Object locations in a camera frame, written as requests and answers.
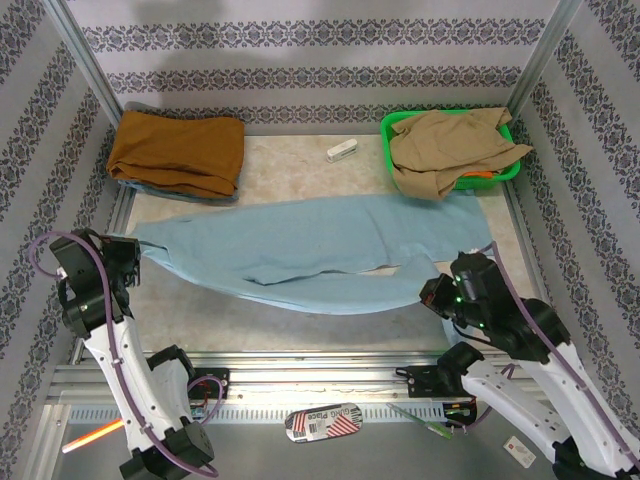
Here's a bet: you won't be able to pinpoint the grey slotted cable duct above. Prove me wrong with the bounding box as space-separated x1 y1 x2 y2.
69 402 476 425

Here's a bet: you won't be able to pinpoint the small white card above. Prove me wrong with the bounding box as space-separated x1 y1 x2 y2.
502 435 538 469

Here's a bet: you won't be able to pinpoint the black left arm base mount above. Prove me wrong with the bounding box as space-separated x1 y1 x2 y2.
192 367 231 401

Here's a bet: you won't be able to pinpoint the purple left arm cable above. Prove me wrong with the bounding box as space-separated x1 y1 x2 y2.
30 231 222 476

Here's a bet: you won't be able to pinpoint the green pen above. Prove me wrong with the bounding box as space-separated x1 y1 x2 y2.
385 402 453 441

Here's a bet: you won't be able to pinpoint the light blue trousers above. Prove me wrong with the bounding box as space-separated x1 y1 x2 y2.
132 194 496 346

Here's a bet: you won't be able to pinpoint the small white device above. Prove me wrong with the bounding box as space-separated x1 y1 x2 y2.
326 140 359 163

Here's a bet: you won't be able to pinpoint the beige trousers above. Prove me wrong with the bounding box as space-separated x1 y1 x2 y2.
388 107 534 202

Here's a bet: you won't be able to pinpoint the green plastic basket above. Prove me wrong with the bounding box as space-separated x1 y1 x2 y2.
379 108 522 194

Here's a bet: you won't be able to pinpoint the aluminium mounting rail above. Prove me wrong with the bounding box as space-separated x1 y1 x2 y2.
49 349 551 401

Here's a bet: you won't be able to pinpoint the brown folded trousers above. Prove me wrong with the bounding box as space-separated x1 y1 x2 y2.
106 109 246 200

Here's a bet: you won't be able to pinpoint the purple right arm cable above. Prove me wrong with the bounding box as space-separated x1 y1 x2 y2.
467 241 640 471

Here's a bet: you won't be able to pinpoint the striped flag sticker label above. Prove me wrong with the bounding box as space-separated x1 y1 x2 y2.
283 402 365 444

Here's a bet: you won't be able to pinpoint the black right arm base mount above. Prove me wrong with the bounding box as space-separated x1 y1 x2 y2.
397 363 451 400

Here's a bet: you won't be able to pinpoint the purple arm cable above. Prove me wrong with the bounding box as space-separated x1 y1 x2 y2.
30 231 222 476
467 241 640 471

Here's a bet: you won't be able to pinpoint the aluminium frame post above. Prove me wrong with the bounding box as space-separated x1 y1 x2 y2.
42 0 124 124
507 0 584 119

